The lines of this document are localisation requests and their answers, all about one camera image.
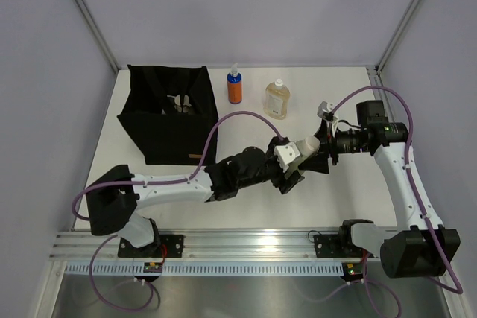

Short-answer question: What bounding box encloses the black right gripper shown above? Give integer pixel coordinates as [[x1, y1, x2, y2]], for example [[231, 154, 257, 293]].
[[300, 118, 369, 175]]

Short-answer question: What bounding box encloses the green bottle beige cap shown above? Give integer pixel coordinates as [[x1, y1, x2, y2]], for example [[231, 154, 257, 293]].
[[285, 136, 320, 177]]

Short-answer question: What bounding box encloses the beige pump bottle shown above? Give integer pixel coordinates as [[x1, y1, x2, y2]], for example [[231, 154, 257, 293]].
[[174, 95, 192, 107]]

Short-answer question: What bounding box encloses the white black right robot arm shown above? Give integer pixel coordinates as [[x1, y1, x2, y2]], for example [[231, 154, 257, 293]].
[[300, 101, 461, 278]]

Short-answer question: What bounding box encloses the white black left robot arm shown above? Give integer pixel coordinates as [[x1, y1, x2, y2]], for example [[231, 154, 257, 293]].
[[86, 137, 316, 258]]

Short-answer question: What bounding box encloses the black canvas bag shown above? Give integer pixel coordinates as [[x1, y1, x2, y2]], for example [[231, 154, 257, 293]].
[[117, 65, 218, 165]]

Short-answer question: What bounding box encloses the clear amber soap bottle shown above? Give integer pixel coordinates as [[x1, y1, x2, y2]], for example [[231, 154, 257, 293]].
[[264, 79, 291, 120]]

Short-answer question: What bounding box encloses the orange blue spray bottle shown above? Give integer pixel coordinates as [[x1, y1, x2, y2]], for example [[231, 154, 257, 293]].
[[227, 63, 242, 104]]

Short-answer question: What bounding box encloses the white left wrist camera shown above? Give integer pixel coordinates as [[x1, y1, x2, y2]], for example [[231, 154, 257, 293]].
[[274, 141, 301, 172]]

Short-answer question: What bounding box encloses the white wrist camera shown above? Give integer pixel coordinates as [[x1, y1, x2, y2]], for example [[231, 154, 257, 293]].
[[274, 141, 301, 172], [317, 101, 339, 135]]

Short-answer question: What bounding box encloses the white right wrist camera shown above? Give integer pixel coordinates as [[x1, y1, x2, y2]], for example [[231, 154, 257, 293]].
[[317, 101, 339, 135]]

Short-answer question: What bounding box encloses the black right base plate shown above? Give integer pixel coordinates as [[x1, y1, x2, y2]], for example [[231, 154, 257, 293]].
[[313, 234, 363, 259]]

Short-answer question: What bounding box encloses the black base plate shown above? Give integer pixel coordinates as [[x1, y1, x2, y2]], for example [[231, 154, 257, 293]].
[[313, 234, 363, 259], [117, 234, 184, 259]]

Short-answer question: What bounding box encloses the white slotted cable duct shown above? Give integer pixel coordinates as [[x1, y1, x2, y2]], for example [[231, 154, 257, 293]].
[[65, 261, 344, 277]]

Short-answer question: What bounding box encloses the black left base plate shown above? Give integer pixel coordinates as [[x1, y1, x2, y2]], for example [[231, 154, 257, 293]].
[[117, 234, 184, 259]]

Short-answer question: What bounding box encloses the right aluminium corner post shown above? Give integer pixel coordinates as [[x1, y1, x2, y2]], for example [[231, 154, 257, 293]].
[[375, 0, 423, 74]]

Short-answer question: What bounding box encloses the aluminium corner post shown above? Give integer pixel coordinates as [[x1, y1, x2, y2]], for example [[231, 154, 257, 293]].
[[375, 0, 423, 74], [73, 0, 121, 74]]

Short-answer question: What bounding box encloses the left aluminium corner post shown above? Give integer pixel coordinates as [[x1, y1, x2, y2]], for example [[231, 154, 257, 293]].
[[73, 0, 121, 74]]

